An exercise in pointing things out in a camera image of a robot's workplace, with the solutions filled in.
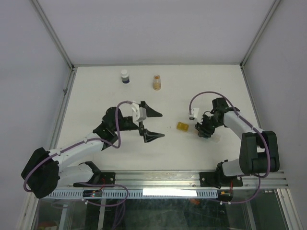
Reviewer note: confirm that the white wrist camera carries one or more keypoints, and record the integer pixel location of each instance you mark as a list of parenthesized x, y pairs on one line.
[(138, 112), (193, 114)]

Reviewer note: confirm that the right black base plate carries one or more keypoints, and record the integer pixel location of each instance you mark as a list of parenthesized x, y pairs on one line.
[(214, 179)]

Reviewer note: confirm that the aluminium frame post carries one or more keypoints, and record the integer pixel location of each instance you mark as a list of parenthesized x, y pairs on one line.
[(270, 13), (51, 32)]

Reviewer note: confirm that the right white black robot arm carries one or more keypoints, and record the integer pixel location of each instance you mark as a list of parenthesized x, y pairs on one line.
[(258, 154)]

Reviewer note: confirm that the aluminium mounting rail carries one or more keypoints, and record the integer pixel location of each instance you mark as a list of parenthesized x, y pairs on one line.
[(183, 179)]

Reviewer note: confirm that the right aluminium frame post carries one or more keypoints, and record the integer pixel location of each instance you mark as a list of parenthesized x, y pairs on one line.
[(270, 13)]

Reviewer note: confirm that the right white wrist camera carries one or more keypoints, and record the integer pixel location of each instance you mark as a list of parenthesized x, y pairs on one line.
[(193, 114)]

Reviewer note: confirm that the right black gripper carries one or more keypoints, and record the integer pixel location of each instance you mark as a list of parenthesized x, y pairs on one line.
[(202, 130)]

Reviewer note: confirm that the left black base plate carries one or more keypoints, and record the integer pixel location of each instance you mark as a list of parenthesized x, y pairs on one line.
[(105, 178)]

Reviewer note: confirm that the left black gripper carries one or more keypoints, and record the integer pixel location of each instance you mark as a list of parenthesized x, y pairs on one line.
[(147, 135)]

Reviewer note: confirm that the white cap blue pill bottle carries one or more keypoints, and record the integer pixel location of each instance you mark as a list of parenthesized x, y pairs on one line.
[(125, 77)]

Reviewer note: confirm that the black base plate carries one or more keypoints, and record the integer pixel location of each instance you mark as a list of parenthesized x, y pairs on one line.
[(214, 179), (105, 178)]

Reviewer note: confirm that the clear bottle yellow pills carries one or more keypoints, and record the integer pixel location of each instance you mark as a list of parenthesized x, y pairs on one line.
[(156, 82)]

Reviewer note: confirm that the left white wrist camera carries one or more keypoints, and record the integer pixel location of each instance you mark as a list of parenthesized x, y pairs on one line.
[(138, 112)]

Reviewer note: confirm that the left aluminium frame post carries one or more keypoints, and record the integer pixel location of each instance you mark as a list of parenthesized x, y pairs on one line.
[(51, 32)]

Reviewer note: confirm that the white slotted cable duct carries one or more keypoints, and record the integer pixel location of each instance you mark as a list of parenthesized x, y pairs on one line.
[(149, 193)]

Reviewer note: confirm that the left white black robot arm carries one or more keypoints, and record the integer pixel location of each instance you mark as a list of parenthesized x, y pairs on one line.
[(47, 170)]

